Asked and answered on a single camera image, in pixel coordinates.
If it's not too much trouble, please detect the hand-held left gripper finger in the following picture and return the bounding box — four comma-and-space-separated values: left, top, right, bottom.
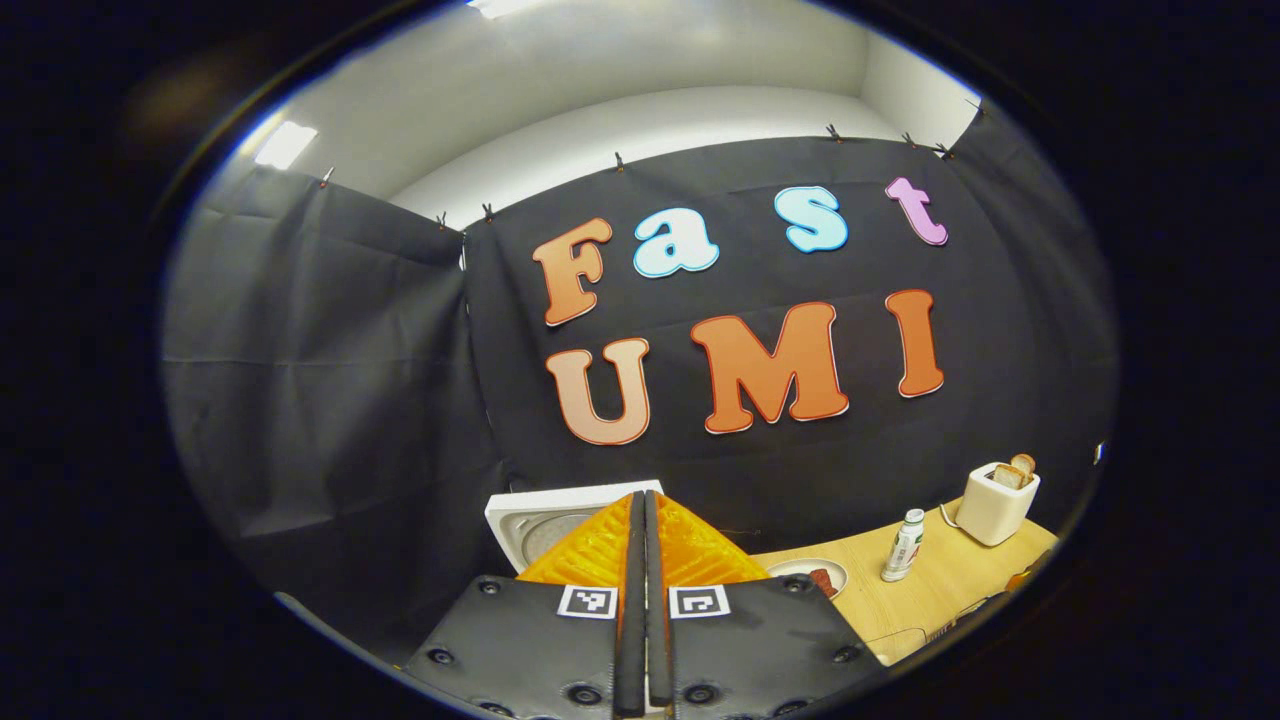
645, 490, 886, 720
405, 490, 646, 720

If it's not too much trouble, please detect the white rice cooker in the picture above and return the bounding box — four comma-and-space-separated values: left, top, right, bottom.
485, 480, 664, 574

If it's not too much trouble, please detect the metal wire chopstick holder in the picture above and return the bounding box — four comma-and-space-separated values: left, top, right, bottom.
925, 590, 1011, 643

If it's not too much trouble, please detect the white round plate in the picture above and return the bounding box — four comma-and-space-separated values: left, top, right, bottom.
765, 557, 849, 601

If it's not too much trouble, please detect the white drink bottle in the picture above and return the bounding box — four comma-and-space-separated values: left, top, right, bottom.
880, 508, 926, 583

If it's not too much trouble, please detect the black backdrop cloth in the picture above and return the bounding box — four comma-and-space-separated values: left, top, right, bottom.
162, 100, 1119, 661

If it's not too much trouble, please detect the cream toaster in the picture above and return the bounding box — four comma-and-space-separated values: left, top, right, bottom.
955, 462, 1041, 547

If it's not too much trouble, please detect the ceiling light panel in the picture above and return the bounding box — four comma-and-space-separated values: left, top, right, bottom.
254, 121, 319, 170

